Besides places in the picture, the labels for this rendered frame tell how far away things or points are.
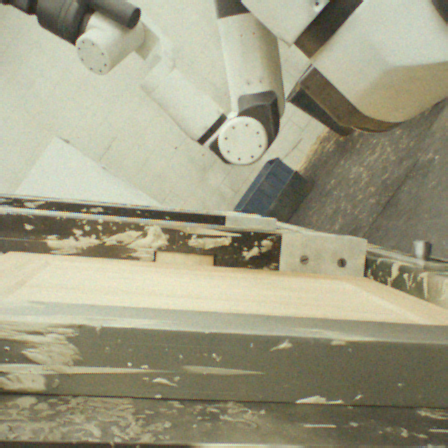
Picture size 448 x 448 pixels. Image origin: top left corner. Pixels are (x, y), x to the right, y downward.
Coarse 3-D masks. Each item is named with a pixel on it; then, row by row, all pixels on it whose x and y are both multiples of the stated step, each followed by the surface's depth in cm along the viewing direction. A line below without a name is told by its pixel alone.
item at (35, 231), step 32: (0, 224) 68; (32, 224) 68; (64, 224) 69; (96, 224) 69; (128, 224) 70; (160, 224) 71; (192, 224) 75; (96, 256) 70; (128, 256) 70; (224, 256) 72; (256, 256) 73; (288, 256) 73; (320, 256) 74; (352, 256) 75
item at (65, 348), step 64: (0, 320) 28; (64, 320) 28; (128, 320) 30; (192, 320) 31; (256, 320) 33; (320, 320) 34; (0, 384) 28; (64, 384) 28; (128, 384) 29; (192, 384) 29; (256, 384) 30; (320, 384) 30; (384, 384) 31
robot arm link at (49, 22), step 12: (0, 0) 83; (12, 0) 83; (24, 0) 83; (36, 0) 83; (48, 0) 81; (60, 0) 81; (24, 12) 84; (36, 12) 83; (48, 12) 82; (48, 24) 83
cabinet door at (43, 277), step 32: (0, 256) 63; (32, 256) 65; (64, 256) 68; (0, 288) 45; (32, 288) 48; (64, 288) 49; (96, 288) 50; (128, 288) 52; (160, 288) 53; (192, 288) 55; (224, 288) 57; (256, 288) 59; (288, 288) 61; (320, 288) 63; (352, 288) 65; (384, 288) 66; (384, 320) 48; (416, 320) 49
